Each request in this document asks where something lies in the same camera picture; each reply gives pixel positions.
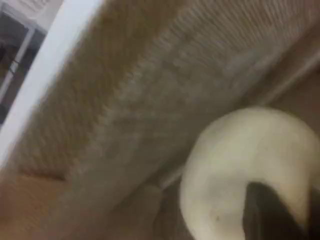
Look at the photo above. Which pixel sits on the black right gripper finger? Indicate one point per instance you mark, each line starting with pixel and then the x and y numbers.
pixel 270 215

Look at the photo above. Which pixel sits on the pale round egg yolk pastry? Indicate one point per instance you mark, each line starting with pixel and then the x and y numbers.
pixel 225 155

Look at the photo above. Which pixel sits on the white metal frame bar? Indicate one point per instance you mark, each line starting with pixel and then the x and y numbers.
pixel 21 52

